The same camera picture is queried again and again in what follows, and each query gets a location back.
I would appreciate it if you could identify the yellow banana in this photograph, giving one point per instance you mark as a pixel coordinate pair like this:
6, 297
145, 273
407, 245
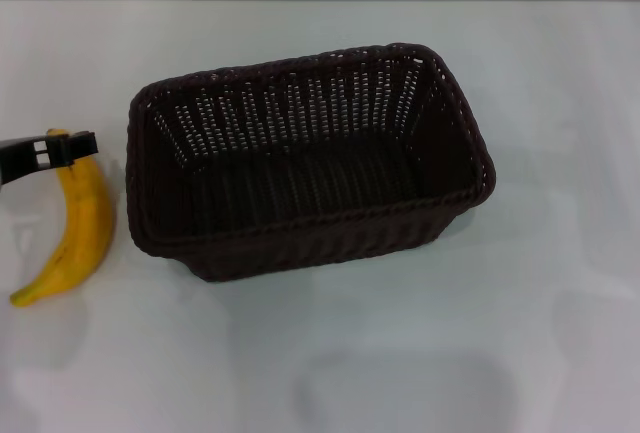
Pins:
85, 213

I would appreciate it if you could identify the dark brown woven basket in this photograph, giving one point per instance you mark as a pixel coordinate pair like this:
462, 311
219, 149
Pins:
300, 193

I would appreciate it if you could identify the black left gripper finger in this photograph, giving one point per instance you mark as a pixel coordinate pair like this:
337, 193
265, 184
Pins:
75, 149

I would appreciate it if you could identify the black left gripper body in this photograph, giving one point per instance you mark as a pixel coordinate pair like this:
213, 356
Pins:
15, 158

